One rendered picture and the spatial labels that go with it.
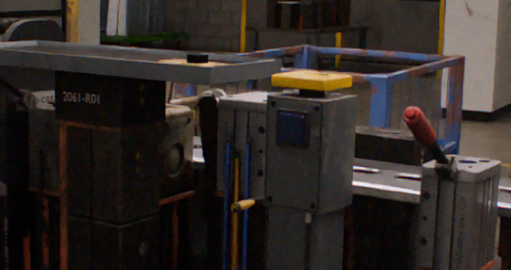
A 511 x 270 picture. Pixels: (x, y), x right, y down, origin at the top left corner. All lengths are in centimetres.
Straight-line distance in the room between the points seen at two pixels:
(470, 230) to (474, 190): 4
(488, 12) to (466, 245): 824
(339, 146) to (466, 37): 839
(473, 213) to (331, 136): 20
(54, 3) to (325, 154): 437
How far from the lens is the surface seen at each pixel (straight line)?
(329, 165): 95
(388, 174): 131
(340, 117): 96
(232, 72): 99
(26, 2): 505
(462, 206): 106
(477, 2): 930
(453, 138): 443
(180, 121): 130
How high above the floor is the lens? 125
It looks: 9 degrees down
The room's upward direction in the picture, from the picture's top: 2 degrees clockwise
